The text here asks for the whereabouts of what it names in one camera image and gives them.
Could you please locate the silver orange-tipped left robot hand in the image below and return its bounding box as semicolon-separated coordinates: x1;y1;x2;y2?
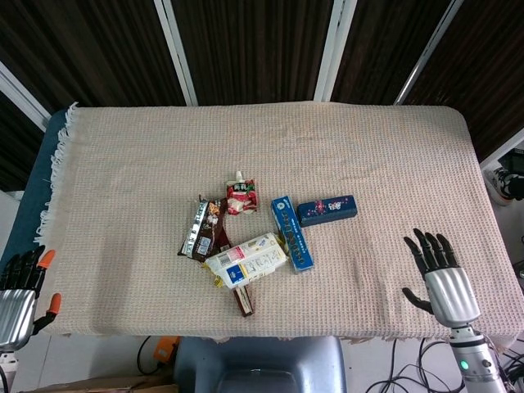
0;244;62;353

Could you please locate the silver black-fingered right robot hand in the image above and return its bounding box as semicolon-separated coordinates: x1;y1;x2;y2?
401;228;481;328

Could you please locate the dark blue printed box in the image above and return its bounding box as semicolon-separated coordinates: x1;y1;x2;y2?
296;195;359;228

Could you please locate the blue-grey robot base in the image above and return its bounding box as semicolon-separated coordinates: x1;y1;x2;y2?
171;336;347;393

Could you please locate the long blue cardboard box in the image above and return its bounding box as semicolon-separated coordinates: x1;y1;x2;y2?
270;196;315;274

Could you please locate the dark red snack bar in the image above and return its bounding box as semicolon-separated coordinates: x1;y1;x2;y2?
219;223;257;318

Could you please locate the white black sneaker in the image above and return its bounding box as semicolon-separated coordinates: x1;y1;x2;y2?
484;165;524;206

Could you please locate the orange device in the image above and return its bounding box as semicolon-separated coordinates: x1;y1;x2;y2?
153;336;181;365

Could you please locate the white plastic snack package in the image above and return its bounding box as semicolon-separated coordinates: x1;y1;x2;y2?
203;232;290;290

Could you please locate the brown foil snack bag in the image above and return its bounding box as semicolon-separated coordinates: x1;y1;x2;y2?
177;195;233;263

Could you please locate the beige waffle-weave tablecloth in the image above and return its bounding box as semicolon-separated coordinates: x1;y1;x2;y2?
34;102;519;343

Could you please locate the red spouted drink pouch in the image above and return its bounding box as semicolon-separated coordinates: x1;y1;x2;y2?
225;170;260;215

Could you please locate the black floor cable tangle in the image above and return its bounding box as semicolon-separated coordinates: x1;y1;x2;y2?
364;337;524;393

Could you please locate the black cable loop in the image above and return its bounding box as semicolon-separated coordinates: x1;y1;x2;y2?
136;336;161;376

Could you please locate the white screen frame post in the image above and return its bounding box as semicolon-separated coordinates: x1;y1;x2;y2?
393;0;466;106
313;0;357;102
0;61;52;132
478;126;524;172
153;0;200;106

